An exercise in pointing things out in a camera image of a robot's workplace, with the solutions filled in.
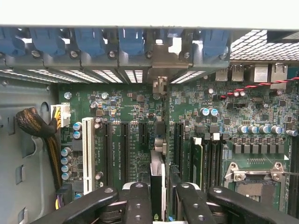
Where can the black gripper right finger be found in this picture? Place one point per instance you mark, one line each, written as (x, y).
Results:
(194, 205)

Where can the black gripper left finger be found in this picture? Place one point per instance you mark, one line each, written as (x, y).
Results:
(137, 205)

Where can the black expansion slot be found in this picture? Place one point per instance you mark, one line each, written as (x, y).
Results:
(125, 151)
(143, 133)
(107, 151)
(178, 144)

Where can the CPU socket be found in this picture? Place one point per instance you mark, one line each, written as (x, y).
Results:
(254, 186)

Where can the white expansion slot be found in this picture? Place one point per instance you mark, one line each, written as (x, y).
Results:
(88, 151)

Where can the green Dell motherboard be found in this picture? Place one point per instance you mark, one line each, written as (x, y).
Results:
(233, 112)

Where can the thin socket locking lever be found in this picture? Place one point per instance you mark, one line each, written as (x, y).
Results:
(290, 173)

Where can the white power connector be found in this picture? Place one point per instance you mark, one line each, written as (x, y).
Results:
(63, 112)

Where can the open grey PC case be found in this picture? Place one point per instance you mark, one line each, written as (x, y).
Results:
(28, 98)

